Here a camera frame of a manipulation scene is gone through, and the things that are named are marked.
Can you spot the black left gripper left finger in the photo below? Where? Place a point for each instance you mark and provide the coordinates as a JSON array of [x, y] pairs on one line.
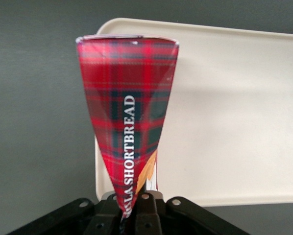
[[107, 218]]

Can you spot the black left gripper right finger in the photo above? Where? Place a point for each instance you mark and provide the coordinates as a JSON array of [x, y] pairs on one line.
[[149, 215]]

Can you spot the red tartan shortbread cookie box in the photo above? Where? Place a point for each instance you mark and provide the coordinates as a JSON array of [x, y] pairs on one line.
[[134, 98]]

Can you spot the cream plastic tray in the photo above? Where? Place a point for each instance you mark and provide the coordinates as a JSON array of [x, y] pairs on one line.
[[234, 110]]

